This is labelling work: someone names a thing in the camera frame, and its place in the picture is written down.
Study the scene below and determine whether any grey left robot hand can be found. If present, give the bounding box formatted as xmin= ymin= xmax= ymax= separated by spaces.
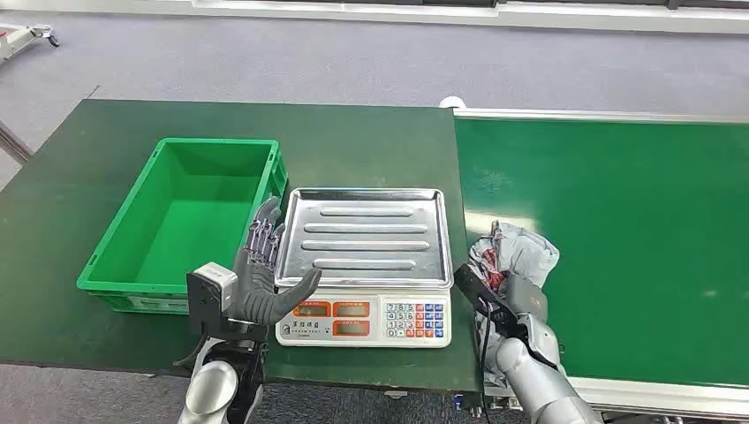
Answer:
xmin=224 ymin=197 xmax=323 ymax=327

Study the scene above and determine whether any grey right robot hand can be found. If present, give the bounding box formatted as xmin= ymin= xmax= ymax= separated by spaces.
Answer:
xmin=505 ymin=273 xmax=549 ymax=322

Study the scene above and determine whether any grey mailer package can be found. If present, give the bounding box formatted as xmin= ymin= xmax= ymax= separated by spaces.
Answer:
xmin=465 ymin=220 xmax=561 ymax=388

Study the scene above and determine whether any green conveyor belt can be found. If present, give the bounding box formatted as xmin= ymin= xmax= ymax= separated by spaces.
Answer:
xmin=453 ymin=108 xmax=749 ymax=420

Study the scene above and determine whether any green plastic crate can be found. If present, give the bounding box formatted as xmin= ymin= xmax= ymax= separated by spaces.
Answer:
xmin=76 ymin=137 xmax=289 ymax=316

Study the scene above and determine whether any white electronic scale base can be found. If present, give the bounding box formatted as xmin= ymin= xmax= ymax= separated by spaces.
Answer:
xmin=275 ymin=286 xmax=453 ymax=349

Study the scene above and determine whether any steel weighing tray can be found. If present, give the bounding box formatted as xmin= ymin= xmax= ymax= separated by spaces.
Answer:
xmin=273 ymin=186 xmax=455 ymax=291

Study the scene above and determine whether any grey metal bar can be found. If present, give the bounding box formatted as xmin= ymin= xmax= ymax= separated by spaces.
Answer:
xmin=0 ymin=119 xmax=34 ymax=163

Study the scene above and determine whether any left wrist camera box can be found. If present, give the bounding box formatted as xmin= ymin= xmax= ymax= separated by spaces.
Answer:
xmin=185 ymin=261 xmax=238 ymax=337

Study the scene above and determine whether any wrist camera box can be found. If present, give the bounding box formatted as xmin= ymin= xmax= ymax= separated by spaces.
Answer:
xmin=185 ymin=261 xmax=238 ymax=337
xmin=453 ymin=263 xmax=522 ymax=341

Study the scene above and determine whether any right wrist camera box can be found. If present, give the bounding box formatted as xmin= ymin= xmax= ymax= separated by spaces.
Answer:
xmin=453 ymin=263 xmax=522 ymax=341

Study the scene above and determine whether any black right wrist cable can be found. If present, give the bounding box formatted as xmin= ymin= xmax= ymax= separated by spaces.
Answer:
xmin=477 ymin=298 xmax=494 ymax=424

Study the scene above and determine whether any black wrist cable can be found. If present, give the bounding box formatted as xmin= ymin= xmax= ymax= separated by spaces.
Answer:
xmin=172 ymin=333 xmax=208 ymax=371
xmin=477 ymin=298 xmax=494 ymax=424

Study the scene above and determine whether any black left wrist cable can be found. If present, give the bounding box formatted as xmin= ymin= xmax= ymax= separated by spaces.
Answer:
xmin=172 ymin=333 xmax=208 ymax=371

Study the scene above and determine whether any white cart frame with caster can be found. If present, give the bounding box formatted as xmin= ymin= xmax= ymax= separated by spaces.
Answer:
xmin=0 ymin=23 xmax=61 ymax=63

